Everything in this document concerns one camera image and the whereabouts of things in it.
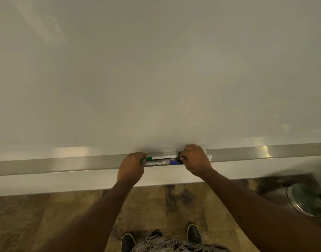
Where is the white whiteboard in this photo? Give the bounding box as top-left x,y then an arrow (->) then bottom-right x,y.
0,0 -> 321,162

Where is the person's left hand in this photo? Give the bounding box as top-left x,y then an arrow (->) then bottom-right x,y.
117,152 -> 148,187

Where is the steel lidded trash bin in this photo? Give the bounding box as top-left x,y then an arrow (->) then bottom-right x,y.
277,178 -> 321,229

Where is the person's right forearm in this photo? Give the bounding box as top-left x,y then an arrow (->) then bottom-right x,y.
202,169 -> 321,252

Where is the person's right hand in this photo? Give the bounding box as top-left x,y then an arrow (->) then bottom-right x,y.
178,144 -> 215,179

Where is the person's left black shoe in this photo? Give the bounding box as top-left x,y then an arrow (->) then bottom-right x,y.
121,233 -> 136,252

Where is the silver metal marker tray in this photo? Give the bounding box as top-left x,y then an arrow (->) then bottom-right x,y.
0,142 -> 321,177

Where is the person's right black shoe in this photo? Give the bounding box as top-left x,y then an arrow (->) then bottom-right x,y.
186,224 -> 202,244

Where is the person's left forearm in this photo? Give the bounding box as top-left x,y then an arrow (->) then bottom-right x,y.
41,180 -> 140,252

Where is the black white patterned garment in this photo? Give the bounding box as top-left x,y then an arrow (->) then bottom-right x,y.
130,229 -> 232,252

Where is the black capped whiteboard marker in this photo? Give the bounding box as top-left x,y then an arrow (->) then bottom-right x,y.
178,152 -> 212,162

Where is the green capped whiteboard marker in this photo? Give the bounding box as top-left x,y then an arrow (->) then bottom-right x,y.
140,155 -> 177,164

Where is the person's black shoe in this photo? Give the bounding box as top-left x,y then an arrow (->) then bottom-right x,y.
121,233 -> 136,252
186,224 -> 202,244

